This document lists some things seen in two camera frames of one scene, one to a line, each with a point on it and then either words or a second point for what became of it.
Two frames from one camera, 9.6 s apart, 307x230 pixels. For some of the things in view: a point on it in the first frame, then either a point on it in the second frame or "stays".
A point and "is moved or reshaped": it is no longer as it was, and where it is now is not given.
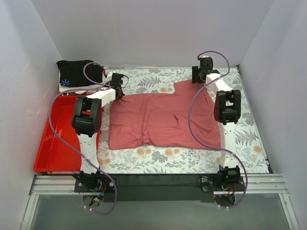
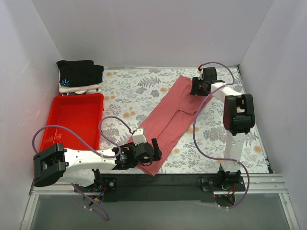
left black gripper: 120,93 -> 155,148
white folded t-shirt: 81,91 stays
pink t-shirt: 161,119 is moved or reshaped
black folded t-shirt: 71,73 stays
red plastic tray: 53,155 stays
